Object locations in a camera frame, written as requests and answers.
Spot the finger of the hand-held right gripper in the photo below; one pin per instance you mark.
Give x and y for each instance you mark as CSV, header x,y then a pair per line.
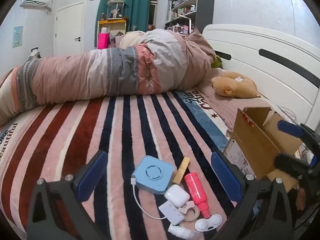
x,y
290,128
287,165

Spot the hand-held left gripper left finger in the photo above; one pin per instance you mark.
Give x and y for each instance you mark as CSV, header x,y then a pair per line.
x,y
91,177

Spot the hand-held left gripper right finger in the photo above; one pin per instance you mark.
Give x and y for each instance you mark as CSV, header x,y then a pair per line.
x,y
225,177

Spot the pink bottle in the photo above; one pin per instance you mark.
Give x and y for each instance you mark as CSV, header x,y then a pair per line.
x,y
196,192

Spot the cardboard box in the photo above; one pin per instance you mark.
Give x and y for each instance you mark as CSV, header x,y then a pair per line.
x,y
250,135

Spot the gold lipstick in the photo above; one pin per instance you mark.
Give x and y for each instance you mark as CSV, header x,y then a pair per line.
x,y
181,171

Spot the white earbuds case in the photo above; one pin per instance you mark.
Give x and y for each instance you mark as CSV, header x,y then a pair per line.
x,y
176,195

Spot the blue square speaker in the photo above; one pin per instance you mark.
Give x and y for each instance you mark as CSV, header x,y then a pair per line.
x,y
152,173

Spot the white contact lens case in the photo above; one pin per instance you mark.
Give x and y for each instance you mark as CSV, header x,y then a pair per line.
x,y
212,221

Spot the beige tape roll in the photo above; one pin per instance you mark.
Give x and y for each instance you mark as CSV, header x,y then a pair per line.
x,y
193,215

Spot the striped fleece blanket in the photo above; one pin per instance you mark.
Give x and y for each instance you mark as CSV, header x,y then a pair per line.
x,y
75,130

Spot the white bed headboard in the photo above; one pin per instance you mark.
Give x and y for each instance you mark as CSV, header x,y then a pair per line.
x,y
275,67

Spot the small white bottle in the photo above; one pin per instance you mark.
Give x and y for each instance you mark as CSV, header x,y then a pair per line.
x,y
180,231

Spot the brown plush toy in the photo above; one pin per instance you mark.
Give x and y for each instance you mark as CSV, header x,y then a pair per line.
x,y
232,86

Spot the green plush toy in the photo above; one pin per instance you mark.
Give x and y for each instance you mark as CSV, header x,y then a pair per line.
x,y
217,61

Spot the pink grey striped quilt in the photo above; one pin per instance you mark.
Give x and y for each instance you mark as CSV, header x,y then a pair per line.
x,y
100,75

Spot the bright pink bag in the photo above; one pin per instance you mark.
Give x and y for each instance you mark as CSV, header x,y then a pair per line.
x,y
103,41

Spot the cream pillow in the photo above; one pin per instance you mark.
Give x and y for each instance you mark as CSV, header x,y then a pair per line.
x,y
130,40

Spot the white door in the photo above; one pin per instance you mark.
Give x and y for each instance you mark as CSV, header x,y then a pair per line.
x,y
67,30

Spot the yellow cabinet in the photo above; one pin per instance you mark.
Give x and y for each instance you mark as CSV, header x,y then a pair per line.
x,y
112,22

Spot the cluttered storage shelf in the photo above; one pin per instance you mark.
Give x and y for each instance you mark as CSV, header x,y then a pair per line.
x,y
185,5

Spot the glass display case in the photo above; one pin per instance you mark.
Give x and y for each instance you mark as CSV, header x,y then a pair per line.
x,y
115,10

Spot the teal curtain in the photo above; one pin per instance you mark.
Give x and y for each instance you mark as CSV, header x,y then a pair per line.
x,y
140,5

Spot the window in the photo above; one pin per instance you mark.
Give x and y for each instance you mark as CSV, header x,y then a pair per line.
x,y
154,5

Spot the white air conditioner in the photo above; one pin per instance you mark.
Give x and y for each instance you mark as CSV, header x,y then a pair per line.
x,y
36,1

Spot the small blue wall poster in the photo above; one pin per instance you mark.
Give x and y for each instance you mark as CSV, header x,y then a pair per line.
x,y
18,36

